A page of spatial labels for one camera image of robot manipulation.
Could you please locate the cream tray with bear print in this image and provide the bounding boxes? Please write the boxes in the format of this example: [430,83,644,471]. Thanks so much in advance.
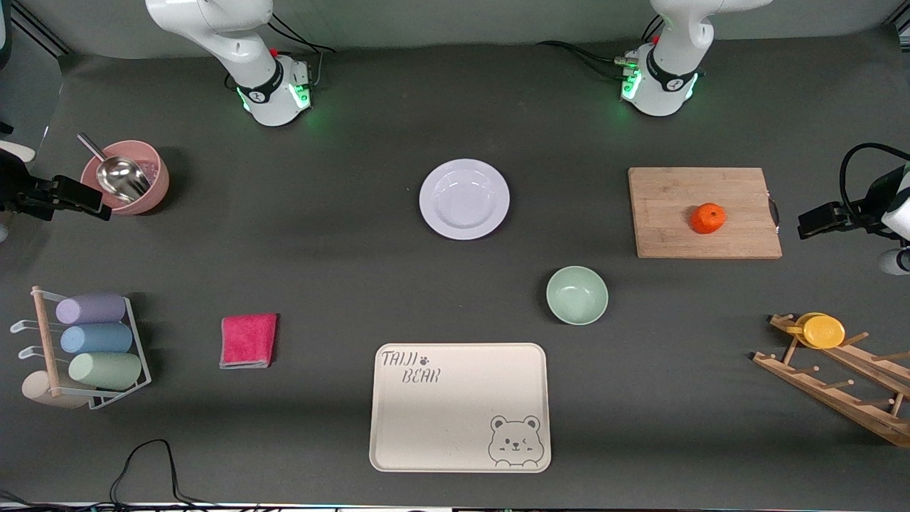
[369,343,552,474]

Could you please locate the green cup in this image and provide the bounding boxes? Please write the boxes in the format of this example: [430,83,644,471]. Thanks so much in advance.
[68,352,143,391]

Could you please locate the dark grey table mat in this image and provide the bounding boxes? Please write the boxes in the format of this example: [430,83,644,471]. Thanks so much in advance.
[0,25,910,507]

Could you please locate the blue cup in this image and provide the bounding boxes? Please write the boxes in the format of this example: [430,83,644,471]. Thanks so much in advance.
[60,324,134,355]

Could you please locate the white wire cup rack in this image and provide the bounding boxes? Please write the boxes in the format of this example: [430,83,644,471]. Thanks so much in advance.
[10,286,152,411]

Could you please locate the pale green bowl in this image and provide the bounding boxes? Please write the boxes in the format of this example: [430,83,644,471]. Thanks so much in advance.
[546,266,609,326]

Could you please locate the wooden cutting board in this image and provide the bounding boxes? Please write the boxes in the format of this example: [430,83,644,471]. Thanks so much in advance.
[628,167,783,260]

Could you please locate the metal scoop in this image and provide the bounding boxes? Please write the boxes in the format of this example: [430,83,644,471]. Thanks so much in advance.
[77,132,151,203]

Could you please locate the black left arm base cables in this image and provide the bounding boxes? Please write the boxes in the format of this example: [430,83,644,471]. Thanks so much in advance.
[537,18,665,80]

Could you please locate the black floor cable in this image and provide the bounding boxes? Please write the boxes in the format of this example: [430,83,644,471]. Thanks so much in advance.
[0,439,285,512]

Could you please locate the purple cup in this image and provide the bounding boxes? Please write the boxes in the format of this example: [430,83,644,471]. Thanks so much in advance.
[55,294,127,326]

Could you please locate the black arm base cables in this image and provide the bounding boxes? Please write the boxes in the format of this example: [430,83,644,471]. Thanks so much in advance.
[267,14,336,90]
[537,18,665,80]

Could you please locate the pink bowl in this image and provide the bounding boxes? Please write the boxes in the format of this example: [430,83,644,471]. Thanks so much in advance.
[80,139,171,215]

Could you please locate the wooden peg drying rack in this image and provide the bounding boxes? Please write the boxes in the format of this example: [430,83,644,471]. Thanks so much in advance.
[752,313,910,449]

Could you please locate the beige cup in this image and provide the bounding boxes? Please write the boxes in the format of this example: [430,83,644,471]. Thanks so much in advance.
[21,370,90,410]

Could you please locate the orange fruit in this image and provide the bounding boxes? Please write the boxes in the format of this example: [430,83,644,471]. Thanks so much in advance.
[690,203,728,235]

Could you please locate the pale lavender round plate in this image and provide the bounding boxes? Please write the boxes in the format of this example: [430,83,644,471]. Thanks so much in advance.
[419,158,511,241]

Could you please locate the yellow cup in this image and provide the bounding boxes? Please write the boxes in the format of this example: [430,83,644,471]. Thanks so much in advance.
[786,313,847,350]

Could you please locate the pink folded cloth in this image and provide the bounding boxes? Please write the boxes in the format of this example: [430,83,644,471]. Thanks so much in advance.
[219,314,279,370]

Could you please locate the black right arm base cables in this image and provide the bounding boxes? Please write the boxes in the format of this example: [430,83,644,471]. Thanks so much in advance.
[267,14,336,90]

